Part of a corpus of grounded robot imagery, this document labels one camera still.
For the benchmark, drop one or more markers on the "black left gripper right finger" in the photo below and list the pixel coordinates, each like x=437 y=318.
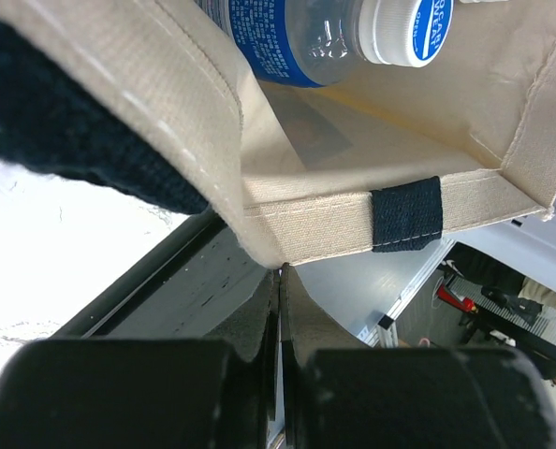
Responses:
x=342 y=393

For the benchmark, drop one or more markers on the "cream canvas tote bag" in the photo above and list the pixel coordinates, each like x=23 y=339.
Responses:
x=154 y=100

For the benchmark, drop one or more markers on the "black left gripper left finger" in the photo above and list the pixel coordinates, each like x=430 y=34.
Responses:
x=217 y=391

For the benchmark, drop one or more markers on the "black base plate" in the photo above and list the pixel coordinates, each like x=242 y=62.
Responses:
x=185 y=286

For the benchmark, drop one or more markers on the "Pocari Sweat bottle right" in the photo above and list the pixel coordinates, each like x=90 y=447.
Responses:
x=313 y=44

